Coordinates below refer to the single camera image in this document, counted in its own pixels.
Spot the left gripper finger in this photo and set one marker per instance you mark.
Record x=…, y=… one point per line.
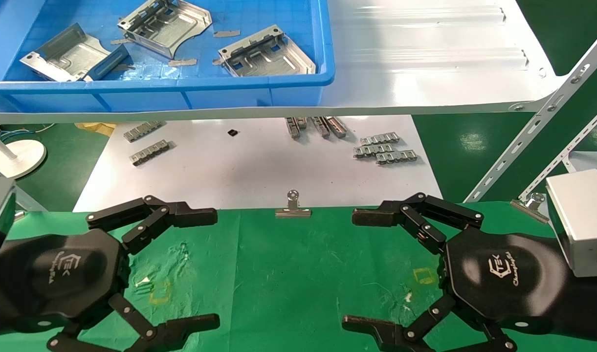
x=195, y=216

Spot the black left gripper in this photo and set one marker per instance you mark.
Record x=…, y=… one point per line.
x=58, y=274

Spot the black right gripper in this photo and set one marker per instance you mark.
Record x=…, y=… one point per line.
x=503, y=274

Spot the stamped sheet metal part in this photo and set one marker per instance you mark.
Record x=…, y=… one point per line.
x=68, y=58
x=176, y=29
x=274, y=58

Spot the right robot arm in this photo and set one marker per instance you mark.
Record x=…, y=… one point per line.
x=589, y=308

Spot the small white scrap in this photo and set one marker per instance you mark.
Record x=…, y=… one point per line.
x=143, y=281

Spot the silver binder clip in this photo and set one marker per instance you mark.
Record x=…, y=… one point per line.
x=292, y=212
x=528, y=207

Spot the green table cloth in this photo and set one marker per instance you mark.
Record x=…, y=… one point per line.
x=278, y=274

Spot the blue plastic bin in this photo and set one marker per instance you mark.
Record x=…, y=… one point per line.
x=156, y=98

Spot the yellow garment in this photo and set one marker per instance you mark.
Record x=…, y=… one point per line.
x=100, y=128

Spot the grey slotted shelf strut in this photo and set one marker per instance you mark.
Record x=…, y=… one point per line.
x=32, y=201
x=538, y=120
x=567, y=151

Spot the white round-base stand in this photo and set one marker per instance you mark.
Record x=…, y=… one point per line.
x=19, y=156

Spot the white metal shelf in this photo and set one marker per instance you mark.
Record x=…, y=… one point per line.
x=425, y=58

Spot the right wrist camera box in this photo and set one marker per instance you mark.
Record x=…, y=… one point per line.
x=582, y=215

